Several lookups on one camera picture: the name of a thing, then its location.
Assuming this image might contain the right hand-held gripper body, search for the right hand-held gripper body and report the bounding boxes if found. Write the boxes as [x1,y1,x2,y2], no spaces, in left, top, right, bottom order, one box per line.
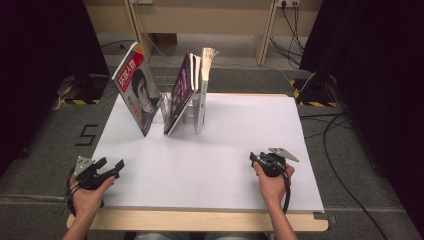
[257,147,300,178]

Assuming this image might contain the short black floor cable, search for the short black floor cable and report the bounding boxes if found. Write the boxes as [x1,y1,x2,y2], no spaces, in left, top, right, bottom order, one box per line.
[99,39,134,54]

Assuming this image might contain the long black floor cable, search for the long black floor cable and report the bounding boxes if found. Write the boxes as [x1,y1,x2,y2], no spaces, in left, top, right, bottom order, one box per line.
[298,111,390,240]

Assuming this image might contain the yellow-black striped stand base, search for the yellow-black striped stand base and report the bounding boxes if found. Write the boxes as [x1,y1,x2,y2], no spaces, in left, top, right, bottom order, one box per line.
[289,77,340,108]
[51,73,116,106]

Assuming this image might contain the dark brown magazine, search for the dark brown magazine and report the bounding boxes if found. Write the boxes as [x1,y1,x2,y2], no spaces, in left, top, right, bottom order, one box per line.
[111,41,162,138]

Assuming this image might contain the black curtain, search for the black curtain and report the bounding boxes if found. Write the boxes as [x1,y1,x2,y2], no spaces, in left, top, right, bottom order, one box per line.
[0,0,111,178]
[299,0,424,231]

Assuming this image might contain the bundle of black hanging cables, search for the bundle of black hanging cables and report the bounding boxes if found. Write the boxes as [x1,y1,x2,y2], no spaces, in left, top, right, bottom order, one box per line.
[269,2,306,68]

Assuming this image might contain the purple magazine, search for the purple magazine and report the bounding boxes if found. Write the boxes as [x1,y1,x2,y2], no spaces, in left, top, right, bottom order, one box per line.
[162,52,203,137]

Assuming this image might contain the beige wooden desk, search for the beige wooden desk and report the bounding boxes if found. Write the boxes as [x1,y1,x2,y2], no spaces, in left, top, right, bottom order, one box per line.
[83,0,323,66]

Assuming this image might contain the person's left hand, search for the person's left hand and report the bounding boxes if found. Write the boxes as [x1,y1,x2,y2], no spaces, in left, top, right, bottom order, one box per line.
[69,176,116,218]

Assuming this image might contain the clear acrylic book rack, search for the clear acrylic book rack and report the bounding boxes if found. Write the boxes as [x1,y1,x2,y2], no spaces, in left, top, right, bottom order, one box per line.
[151,74,204,125]

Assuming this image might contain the thin white floor cable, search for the thin white floor cable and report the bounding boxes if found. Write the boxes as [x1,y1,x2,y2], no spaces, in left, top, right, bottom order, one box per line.
[229,63,316,93]

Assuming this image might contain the person's right hand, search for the person's right hand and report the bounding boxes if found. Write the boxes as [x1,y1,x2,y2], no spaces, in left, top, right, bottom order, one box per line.
[252,162,296,207]

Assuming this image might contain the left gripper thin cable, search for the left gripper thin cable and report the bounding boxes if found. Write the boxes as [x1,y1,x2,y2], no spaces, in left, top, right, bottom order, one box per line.
[66,169,81,216]

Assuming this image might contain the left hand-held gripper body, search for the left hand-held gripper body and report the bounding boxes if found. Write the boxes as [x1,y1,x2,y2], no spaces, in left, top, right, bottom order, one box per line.
[72,155,111,191]

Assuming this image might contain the person's legs in jeans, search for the person's legs in jeans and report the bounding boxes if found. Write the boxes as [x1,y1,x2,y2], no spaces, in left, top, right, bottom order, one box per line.
[133,231,260,240]

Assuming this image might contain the right gripper thick black cable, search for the right gripper thick black cable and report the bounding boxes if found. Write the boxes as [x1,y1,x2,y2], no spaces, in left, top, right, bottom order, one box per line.
[280,169,292,215]

